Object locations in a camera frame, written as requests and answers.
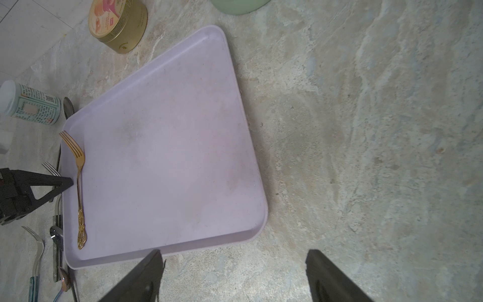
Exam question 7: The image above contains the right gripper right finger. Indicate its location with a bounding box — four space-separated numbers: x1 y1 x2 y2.
306 249 373 302

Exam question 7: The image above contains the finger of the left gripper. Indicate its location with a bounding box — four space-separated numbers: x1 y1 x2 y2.
14 170 74 213

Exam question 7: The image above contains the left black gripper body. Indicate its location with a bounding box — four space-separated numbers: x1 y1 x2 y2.
1 168 30 225

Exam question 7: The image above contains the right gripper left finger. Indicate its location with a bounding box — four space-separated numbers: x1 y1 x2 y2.
100 249 166 301

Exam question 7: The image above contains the silver fork marbled handle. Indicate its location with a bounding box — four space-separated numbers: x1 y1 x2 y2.
42 162 63 283

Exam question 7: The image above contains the gold ornate fork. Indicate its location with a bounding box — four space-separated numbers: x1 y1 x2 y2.
60 131 88 250

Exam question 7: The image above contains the silver fork green handle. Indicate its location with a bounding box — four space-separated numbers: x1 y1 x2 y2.
23 226 45 302

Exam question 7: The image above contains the iridescent rainbow spoon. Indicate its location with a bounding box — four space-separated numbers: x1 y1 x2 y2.
54 268 72 302

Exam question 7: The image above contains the white printed cup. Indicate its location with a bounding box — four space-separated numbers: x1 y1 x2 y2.
1 80 62 125

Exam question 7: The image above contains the lilac plastic tray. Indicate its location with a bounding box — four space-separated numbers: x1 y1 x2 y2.
60 25 268 269

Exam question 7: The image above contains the gold round tin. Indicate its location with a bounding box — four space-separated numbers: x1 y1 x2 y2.
88 0 148 54

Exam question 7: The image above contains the green thermos jug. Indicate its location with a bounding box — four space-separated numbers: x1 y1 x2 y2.
210 0 270 15

